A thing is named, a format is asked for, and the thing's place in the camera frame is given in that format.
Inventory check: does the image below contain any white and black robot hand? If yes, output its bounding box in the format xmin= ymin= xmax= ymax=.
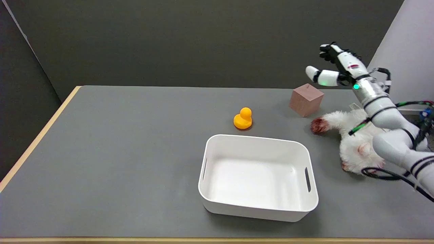
xmin=305 ymin=42 xmax=370 ymax=87

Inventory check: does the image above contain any brown wooden cube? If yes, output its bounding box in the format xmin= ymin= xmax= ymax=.
xmin=289 ymin=83 xmax=324 ymax=118

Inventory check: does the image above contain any white plush toy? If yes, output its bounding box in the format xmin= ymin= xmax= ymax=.
xmin=310 ymin=109 xmax=390 ymax=175

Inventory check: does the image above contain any yellow rubber duck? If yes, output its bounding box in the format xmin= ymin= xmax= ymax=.
xmin=233 ymin=107 xmax=253 ymax=130

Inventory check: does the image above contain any white plastic bin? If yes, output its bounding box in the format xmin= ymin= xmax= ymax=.
xmin=198 ymin=134 xmax=319 ymax=223

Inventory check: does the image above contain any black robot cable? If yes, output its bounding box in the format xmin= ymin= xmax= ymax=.
xmin=361 ymin=167 xmax=434 ymax=202

